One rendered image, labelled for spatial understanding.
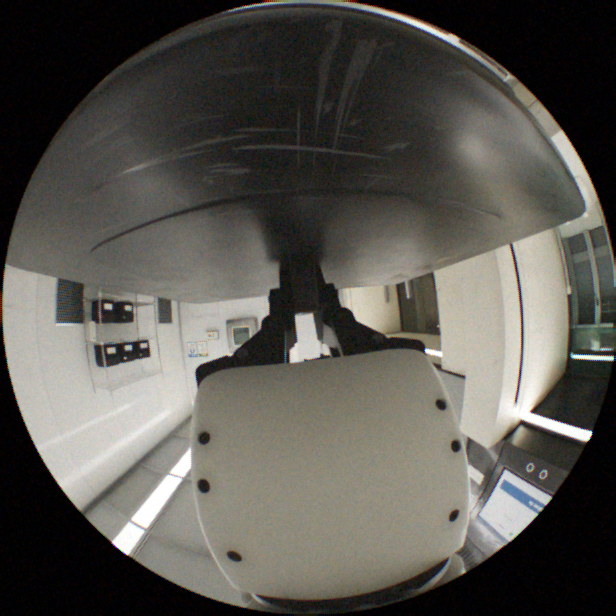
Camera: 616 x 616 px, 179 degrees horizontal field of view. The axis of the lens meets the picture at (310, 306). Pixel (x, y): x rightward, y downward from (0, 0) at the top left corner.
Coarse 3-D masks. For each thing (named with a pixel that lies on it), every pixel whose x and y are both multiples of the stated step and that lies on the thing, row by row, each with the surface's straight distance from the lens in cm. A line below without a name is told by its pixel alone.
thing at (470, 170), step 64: (128, 64) 4; (192, 64) 4; (256, 64) 3; (320, 64) 3; (384, 64) 4; (448, 64) 4; (64, 128) 5; (128, 128) 4; (192, 128) 4; (256, 128) 4; (320, 128) 4; (384, 128) 4; (448, 128) 5; (512, 128) 6; (64, 192) 6; (128, 192) 6; (192, 192) 6; (256, 192) 6; (320, 192) 6; (384, 192) 7; (448, 192) 7; (512, 192) 9; (576, 192) 11; (64, 256) 11; (128, 256) 10; (192, 256) 10; (256, 256) 11; (320, 256) 12; (384, 256) 14; (448, 256) 17
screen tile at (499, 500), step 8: (496, 496) 64; (504, 496) 62; (496, 504) 65; (504, 504) 63; (512, 504) 61; (496, 512) 66; (512, 512) 63; (520, 512) 61; (496, 520) 68; (504, 520) 66; (512, 520) 64; (504, 528) 68
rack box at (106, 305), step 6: (96, 300) 286; (102, 300) 280; (108, 300) 287; (96, 306) 285; (102, 306) 278; (108, 306) 285; (96, 312) 284; (102, 312) 277; (108, 312) 285; (114, 312) 293; (96, 318) 284; (102, 318) 276; (108, 318) 284; (114, 318) 292
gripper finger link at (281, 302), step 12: (288, 276) 13; (276, 288) 14; (288, 288) 12; (276, 300) 13; (288, 300) 12; (276, 312) 12; (288, 312) 11; (288, 324) 11; (252, 336) 11; (288, 336) 11; (240, 348) 11; (252, 348) 11; (288, 348) 12; (240, 360) 10; (252, 360) 10
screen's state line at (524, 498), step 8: (504, 480) 60; (504, 488) 61; (512, 488) 59; (512, 496) 60; (520, 496) 59; (528, 496) 57; (528, 504) 59; (536, 504) 58; (544, 504) 57; (536, 512) 59
